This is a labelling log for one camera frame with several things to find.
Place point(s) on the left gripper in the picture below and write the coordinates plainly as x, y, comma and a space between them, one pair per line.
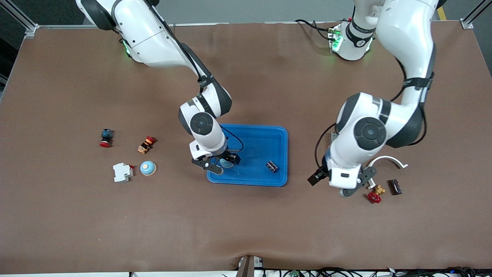
322, 172

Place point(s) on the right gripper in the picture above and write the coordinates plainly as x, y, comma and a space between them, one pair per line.
229, 156

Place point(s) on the blue round bell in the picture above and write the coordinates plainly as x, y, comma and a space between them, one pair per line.
148, 168
226, 163

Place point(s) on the black cylindrical capacitor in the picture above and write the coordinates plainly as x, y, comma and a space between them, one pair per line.
395, 187
272, 166

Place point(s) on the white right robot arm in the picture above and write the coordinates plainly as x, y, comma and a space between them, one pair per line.
146, 30

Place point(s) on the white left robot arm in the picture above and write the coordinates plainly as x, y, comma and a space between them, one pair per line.
407, 38

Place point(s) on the blue plastic tray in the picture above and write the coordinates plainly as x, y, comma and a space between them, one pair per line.
257, 146

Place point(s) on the metal mesh power supply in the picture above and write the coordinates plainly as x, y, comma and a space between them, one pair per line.
333, 135

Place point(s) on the white curved plastic clamp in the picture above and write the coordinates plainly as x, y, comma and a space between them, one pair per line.
392, 158

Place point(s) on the red orange push button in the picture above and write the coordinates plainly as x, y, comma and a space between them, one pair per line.
145, 145

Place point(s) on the white circuit breaker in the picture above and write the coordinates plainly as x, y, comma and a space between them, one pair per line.
122, 173

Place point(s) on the red blue emergency button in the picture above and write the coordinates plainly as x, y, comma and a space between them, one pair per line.
106, 137

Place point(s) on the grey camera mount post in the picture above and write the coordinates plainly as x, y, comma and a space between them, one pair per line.
249, 265

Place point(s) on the aluminium frame profile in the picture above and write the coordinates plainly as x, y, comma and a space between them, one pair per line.
467, 24
31, 30

